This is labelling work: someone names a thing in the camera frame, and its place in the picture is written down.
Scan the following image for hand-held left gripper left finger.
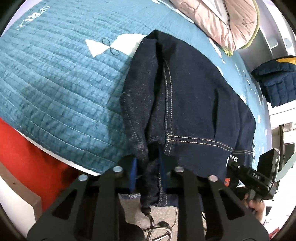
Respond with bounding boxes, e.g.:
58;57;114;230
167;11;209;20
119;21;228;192
26;157;144;241

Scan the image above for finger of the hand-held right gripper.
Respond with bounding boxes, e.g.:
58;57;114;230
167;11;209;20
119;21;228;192
225;157;246;189

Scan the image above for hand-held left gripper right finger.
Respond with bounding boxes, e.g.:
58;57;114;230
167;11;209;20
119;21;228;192
159;148;270;241

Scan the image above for dark blue denim jeans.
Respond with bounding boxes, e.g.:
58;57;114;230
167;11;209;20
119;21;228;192
120;30;257;209

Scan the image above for person's right hand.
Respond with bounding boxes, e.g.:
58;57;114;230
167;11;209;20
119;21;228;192
242;193;267;223

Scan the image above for white cabinet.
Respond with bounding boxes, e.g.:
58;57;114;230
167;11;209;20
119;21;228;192
268;98;296;163

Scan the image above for metal chair base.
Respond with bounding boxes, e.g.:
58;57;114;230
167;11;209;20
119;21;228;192
141;206;174;241

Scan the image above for navy puffer jacket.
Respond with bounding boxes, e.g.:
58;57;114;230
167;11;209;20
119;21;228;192
251;56;296;108

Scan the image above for red cloth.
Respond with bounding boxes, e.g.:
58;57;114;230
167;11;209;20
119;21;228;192
0;117;81;210

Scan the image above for teal quilted blanket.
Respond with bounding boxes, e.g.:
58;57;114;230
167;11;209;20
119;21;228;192
0;0;271;175

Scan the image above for wooden board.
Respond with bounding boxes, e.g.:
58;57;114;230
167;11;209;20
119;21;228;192
0;160;42;217

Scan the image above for pink quilted comforter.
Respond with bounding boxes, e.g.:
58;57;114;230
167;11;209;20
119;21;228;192
169;0;260;57

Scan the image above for pale teal strap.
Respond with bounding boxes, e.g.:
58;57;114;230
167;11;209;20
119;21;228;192
275;152;296;181

